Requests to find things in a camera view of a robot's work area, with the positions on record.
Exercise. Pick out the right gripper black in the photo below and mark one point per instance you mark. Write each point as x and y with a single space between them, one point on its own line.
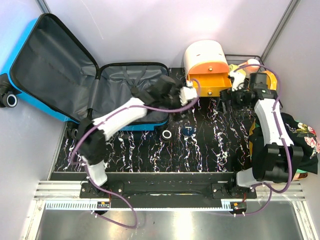
227 95

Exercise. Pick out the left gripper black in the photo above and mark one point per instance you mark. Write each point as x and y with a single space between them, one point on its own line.
178 116

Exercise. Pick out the dark blue round jar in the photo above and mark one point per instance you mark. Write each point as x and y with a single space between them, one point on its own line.
188 130

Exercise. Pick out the black clothes pile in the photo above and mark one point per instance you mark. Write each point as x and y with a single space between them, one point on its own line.
302 135

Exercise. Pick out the yellow plastic basket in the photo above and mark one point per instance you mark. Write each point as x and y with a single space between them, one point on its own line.
302 175

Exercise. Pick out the blue fish-print suitcase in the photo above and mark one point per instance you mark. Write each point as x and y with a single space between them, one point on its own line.
52 70

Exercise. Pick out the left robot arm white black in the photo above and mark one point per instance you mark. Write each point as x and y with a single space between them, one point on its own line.
94 133

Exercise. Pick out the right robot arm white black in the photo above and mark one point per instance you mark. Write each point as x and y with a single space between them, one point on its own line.
274 156

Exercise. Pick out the black marble pattern mat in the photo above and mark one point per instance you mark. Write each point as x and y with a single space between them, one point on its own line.
220 144

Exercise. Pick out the green faceted cup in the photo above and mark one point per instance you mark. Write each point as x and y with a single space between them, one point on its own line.
234 67

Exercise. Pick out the white drawer cabinet with orange drawers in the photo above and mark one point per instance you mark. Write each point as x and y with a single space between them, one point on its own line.
205 61

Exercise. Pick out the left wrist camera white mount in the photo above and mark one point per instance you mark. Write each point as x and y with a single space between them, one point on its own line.
187 94

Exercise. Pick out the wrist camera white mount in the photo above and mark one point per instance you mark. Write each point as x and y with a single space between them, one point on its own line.
238 80
187 94

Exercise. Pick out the black wire dish rack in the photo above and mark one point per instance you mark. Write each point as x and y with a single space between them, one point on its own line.
240 110

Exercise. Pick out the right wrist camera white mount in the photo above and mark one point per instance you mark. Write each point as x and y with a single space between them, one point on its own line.
238 80

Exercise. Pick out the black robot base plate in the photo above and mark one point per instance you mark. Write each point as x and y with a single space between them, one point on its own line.
214 185

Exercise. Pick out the aluminium rail frame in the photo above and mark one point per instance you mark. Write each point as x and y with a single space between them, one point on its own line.
73 210

